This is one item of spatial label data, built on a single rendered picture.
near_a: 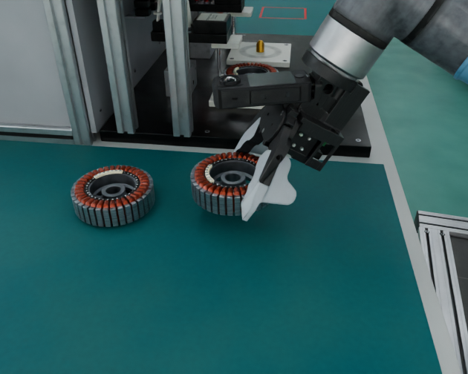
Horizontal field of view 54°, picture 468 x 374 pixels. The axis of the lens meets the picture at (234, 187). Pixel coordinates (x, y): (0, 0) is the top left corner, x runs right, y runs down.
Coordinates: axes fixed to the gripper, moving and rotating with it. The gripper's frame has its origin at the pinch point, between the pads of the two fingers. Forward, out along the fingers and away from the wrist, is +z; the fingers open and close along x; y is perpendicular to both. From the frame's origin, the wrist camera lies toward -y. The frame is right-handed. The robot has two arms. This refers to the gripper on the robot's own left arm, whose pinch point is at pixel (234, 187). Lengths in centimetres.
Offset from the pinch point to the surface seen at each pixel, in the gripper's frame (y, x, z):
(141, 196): -10.3, 0.6, 7.1
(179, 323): -4.4, -18.4, 7.6
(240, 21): 13, 102, -2
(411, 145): 131, 146, 17
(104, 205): -14.5, -1.5, 9.0
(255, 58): 10, 56, -4
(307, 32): 29, 88, -12
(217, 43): -4.1, 35.4, -7.8
